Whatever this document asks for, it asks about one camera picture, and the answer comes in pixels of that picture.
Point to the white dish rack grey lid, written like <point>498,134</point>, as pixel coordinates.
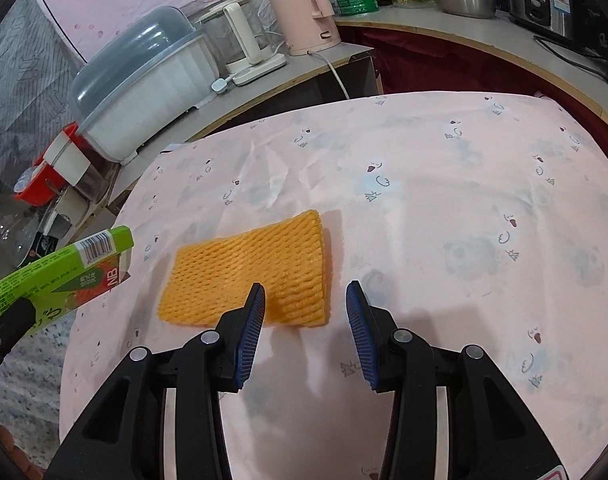
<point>134,110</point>

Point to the pink printed tablecloth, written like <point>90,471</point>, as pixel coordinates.
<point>433,210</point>

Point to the glass electric kettle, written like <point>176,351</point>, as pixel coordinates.
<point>236,35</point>

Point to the green cardboard box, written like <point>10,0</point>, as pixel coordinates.
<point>59,270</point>

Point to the red plastic container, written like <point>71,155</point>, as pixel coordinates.
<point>34,185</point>

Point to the white power plug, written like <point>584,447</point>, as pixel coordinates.
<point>221,86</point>

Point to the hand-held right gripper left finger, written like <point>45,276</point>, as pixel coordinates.
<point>249,340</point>

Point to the curved grey counter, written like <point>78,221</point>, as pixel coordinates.
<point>483,27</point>

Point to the clear jar with white lid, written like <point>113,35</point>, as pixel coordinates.
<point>84,170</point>

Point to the yellow foam fruit net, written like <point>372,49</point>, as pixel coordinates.
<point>264,255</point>

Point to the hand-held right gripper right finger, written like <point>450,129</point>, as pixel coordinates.
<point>361,340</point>

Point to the steel rice cooker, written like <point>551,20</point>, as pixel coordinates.
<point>543,0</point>

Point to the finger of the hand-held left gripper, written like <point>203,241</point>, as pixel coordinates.
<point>6,332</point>

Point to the pink electric kettle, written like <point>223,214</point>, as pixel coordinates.
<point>304,10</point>

